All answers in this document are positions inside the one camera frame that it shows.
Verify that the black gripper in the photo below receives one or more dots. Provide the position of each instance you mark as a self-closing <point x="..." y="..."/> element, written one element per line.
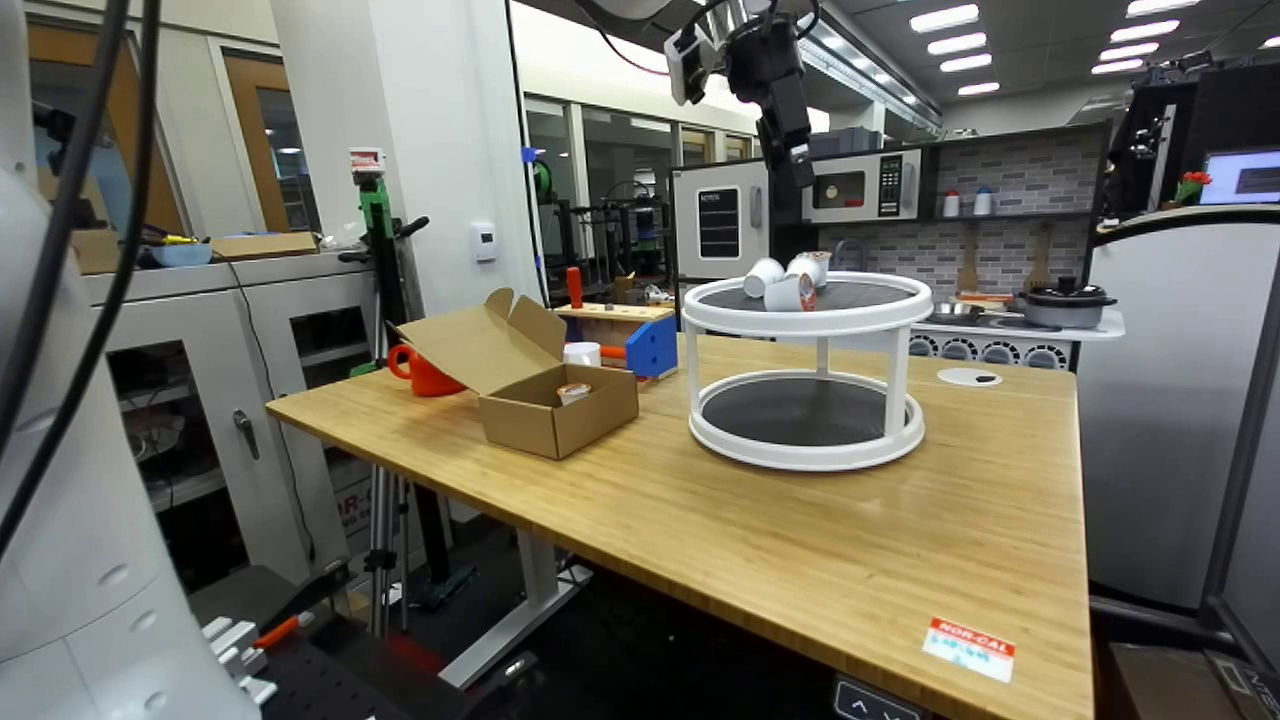
<point x="767" y="71"/>

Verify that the white coffee pod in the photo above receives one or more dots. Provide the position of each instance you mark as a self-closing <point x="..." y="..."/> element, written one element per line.
<point x="812" y="273"/>
<point x="772" y="286"/>

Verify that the orange-lidded coffee pod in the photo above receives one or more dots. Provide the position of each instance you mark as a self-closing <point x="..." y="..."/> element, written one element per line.
<point x="575" y="392"/>

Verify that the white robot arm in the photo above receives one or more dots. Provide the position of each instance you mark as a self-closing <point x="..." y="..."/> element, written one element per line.
<point x="735" y="17"/>

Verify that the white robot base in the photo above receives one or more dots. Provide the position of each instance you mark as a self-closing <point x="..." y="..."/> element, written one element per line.
<point x="94" y="623"/>

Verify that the white two-tier turntable stand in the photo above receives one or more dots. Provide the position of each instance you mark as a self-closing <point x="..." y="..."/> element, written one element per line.
<point x="850" y="408"/>

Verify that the brown cardboard box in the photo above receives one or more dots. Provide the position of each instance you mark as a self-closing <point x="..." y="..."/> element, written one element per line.
<point x="510" y="352"/>

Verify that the toy kitchen playset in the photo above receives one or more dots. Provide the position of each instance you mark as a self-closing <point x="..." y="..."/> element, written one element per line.
<point x="999" y="217"/>

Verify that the red toy peg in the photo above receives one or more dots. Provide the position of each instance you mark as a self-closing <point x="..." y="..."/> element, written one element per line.
<point x="575" y="286"/>

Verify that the black toy cooking pot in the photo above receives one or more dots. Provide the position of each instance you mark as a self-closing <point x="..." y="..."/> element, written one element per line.
<point x="1065" y="306"/>

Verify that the red toy teapot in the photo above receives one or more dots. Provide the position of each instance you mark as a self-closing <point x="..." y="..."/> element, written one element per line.
<point x="423" y="373"/>

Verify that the red white warning sticker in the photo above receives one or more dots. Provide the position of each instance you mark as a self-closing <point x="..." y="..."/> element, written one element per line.
<point x="971" y="651"/>

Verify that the grey storage cabinet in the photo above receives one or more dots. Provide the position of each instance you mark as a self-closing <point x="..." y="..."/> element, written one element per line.
<point x="197" y="357"/>

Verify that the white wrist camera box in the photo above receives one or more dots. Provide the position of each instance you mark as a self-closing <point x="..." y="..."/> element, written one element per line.
<point x="694" y="54"/>

